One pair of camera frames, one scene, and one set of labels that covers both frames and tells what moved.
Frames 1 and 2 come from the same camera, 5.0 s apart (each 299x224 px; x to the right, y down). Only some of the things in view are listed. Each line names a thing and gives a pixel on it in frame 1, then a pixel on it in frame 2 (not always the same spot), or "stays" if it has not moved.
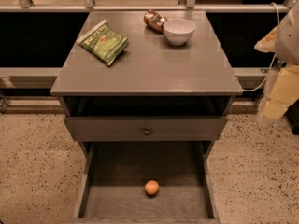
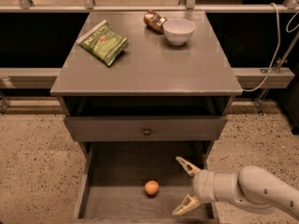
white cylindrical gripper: (289, 39) → (203, 186)
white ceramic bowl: (178, 31) stays
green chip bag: (104, 42) stays
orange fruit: (151, 187) stays
